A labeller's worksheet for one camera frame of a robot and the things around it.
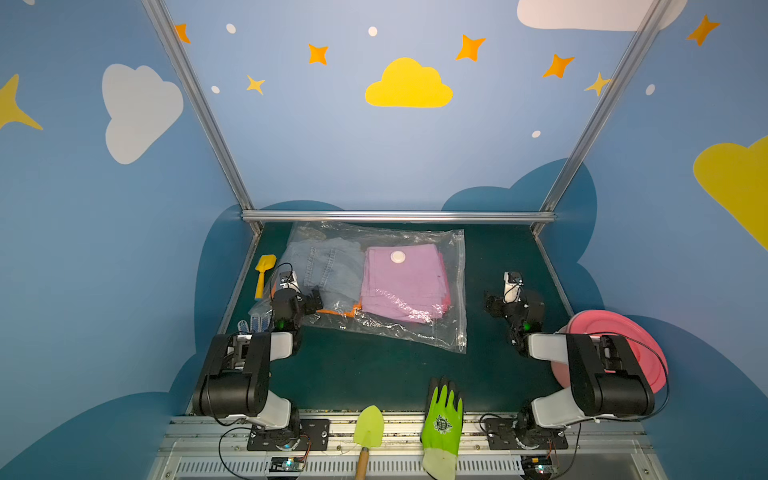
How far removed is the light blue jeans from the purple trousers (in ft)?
0.11

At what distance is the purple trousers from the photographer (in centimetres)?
95

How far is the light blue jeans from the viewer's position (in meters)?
0.97

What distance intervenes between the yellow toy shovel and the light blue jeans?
0.18 feet

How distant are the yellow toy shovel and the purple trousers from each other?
0.35m

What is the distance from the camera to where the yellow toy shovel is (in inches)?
40.3
